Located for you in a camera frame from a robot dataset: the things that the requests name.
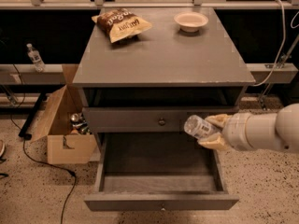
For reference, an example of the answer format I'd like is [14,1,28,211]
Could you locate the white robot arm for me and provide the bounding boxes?
[198,104,299,153]

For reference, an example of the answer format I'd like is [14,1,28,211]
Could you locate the grey low shelf rail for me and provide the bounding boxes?
[0,64,78,85]

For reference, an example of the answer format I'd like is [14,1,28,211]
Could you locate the clear water bottle on shelf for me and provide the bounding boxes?
[26,43,45,72]

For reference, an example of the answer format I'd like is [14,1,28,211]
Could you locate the brown chip bag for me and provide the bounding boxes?
[92,8,152,43]

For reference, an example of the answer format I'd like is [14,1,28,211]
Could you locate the grey wooden cabinet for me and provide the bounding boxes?
[72,6,257,134]

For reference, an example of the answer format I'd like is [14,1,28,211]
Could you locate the open cardboard box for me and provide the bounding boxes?
[31,64,99,164]

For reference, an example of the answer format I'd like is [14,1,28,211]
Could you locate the white paper bowl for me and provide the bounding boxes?
[174,12,208,33]

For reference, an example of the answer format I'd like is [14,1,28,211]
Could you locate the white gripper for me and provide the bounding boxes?
[198,113,253,151]

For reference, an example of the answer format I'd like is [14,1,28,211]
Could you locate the black floor cable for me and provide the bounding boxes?
[0,37,78,224]

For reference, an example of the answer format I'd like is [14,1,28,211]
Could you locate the metal cans in box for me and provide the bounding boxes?
[70,113,91,135]

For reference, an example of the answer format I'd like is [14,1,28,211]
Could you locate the closed grey top drawer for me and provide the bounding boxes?
[82,106,238,133]

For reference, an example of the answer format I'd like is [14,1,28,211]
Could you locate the blue label plastic bottle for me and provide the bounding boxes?
[184,115,219,139]

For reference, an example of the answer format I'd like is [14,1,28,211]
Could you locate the open grey middle drawer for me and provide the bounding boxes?
[85,133,239,211]

